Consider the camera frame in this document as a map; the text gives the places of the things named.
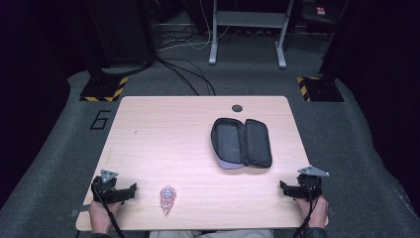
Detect dark box with red label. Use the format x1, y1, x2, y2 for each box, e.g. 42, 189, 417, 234
300, 0, 349, 25

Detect white floor cables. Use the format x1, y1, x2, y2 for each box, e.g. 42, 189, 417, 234
157, 0, 232, 52

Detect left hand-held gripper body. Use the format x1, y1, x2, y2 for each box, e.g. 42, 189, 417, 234
91, 169, 119, 204

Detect large black cabinet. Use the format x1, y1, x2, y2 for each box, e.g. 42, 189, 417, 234
82, 0, 157, 77

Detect small pink patterned packet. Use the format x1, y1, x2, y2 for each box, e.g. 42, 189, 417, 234
159, 185, 177, 216

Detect black floor cables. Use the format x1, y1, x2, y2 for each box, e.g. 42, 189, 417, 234
157, 58, 217, 97

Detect person's left hand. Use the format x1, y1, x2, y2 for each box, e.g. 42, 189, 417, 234
88, 199, 122, 234

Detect white metal desk frame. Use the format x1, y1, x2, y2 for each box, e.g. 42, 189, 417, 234
208, 0, 295, 69

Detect open black pencil case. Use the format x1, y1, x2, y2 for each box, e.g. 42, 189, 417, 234
210, 117, 273, 171

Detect black yellow striped stand base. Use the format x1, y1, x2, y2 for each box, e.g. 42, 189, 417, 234
79, 75, 129, 103
295, 75, 345, 103

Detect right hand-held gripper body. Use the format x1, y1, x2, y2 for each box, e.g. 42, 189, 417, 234
296, 165, 331, 201

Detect person's right hand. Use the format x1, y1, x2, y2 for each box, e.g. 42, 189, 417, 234
294, 194, 330, 229

